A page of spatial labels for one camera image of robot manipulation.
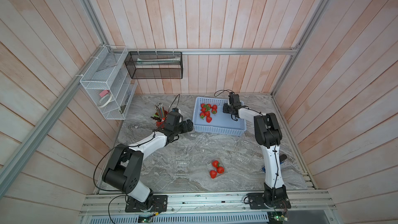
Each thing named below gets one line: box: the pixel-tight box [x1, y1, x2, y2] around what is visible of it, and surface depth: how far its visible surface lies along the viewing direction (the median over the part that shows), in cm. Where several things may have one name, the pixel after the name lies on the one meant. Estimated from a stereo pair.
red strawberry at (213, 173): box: [209, 170, 218, 179], surface depth 82 cm
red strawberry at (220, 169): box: [217, 166, 225, 174], surface depth 83 cm
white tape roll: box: [98, 93, 113, 108], surface depth 81 cm
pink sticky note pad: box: [98, 89, 110, 98], surface depth 83 cm
